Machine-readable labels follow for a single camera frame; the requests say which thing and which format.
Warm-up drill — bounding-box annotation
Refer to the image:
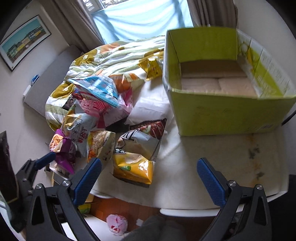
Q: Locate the purple potato chips bag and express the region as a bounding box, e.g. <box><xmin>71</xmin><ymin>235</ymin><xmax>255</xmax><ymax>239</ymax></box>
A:
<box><xmin>49</xmin><ymin>129</ymin><xmax>76</xmax><ymax>174</ymax></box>

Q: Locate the orange cream snack bag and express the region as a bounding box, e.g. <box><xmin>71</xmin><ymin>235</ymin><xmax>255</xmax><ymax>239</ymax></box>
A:
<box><xmin>87</xmin><ymin>128</ymin><xmax>115</xmax><ymax>168</ymax></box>

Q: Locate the yellow chips bag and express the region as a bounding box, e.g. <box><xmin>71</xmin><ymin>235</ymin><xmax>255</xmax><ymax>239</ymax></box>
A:
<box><xmin>112</xmin><ymin>149</ymin><xmax>154</xmax><ymax>188</ymax></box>

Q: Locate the silver chinese text snack bag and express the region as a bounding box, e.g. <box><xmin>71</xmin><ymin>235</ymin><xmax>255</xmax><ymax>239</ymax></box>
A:
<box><xmin>61</xmin><ymin>101</ymin><xmax>97</xmax><ymax>157</ymax></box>

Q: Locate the grey silver chips bag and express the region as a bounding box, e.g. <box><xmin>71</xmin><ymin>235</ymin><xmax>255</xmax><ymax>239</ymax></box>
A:
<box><xmin>115</xmin><ymin>129</ymin><xmax>162</xmax><ymax>161</ymax></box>

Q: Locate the pink snack bag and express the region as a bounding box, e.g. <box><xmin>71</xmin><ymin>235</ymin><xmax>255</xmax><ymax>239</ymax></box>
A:
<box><xmin>71</xmin><ymin>88</ymin><xmax>133</xmax><ymax>128</ymax></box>

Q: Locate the dark red snack bag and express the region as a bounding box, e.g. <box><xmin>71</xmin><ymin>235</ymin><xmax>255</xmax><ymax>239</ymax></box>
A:
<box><xmin>129</xmin><ymin>118</ymin><xmax>167</xmax><ymax>140</ymax></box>

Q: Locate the blue white snack bag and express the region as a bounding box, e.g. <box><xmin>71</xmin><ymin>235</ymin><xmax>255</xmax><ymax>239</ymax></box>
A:
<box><xmin>68</xmin><ymin>75</ymin><xmax>119</xmax><ymax>108</ymax></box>

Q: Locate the green cardboard box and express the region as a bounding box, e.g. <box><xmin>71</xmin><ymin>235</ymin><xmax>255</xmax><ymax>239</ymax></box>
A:
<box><xmin>163</xmin><ymin>27</ymin><xmax>295</xmax><ymax>136</ymax></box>

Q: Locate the gold foil snack packet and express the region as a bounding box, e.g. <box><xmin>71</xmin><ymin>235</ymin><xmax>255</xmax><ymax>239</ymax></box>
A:
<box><xmin>137</xmin><ymin>57</ymin><xmax>163</xmax><ymax>81</ymax></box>

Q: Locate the white round table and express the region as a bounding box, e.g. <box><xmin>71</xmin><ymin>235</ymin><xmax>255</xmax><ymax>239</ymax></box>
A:
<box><xmin>159</xmin><ymin>191</ymin><xmax>287</xmax><ymax>217</ymax></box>

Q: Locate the pink plastic bag on floor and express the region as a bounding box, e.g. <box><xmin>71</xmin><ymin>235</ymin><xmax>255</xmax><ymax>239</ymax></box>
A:
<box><xmin>106</xmin><ymin>214</ymin><xmax>128</xmax><ymax>236</ymax></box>

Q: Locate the grey headboard cushion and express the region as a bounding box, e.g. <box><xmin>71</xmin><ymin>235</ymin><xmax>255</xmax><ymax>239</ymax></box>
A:
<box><xmin>23</xmin><ymin>45</ymin><xmax>81</xmax><ymax>116</ymax></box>

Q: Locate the framed landscape picture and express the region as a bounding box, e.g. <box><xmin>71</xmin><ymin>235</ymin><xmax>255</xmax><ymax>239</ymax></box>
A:
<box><xmin>1</xmin><ymin>15</ymin><xmax>51</xmax><ymax>71</ymax></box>

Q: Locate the floral green striped quilt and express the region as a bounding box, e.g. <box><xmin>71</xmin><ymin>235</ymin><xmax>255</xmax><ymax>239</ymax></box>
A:
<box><xmin>45</xmin><ymin>35</ymin><xmax>165</xmax><ymax>131</ymax></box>

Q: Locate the left beige curtain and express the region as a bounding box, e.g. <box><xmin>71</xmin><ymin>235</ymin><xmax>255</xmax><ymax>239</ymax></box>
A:
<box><xmin>39</xmin><ymin>0</ymin><xmax>104</xmax><ymax>52</ymax></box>

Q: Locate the beige curtain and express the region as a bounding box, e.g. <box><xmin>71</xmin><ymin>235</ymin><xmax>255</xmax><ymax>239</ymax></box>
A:
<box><xmin>39</xmin><ymin>0</ymin><xmax>104</xmax><ymax>52</ymax></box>
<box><xmin>187</xmin><ymin>0</ymin><xmax>238</xmax><ymax>28</ymax></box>

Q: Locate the right beige curtain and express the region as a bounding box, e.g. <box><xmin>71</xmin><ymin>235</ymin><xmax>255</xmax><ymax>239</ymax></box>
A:
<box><xmin>187</xmin><ymin>0</ymin><xmax>238</xmax><ymax>28</ymax></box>

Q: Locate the light blue window cloth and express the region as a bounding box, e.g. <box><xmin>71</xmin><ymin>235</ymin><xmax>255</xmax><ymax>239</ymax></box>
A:
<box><xmin>91</xmin><ymin>1</ymin><xmax>193</xmax><ymax>44</ymax></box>

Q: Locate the black cable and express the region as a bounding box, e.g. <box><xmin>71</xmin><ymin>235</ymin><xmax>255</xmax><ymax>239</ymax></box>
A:
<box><xmin>281</xmin><ymin>111</ymin><xmax>296</xmax><ymax>126</ymax></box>

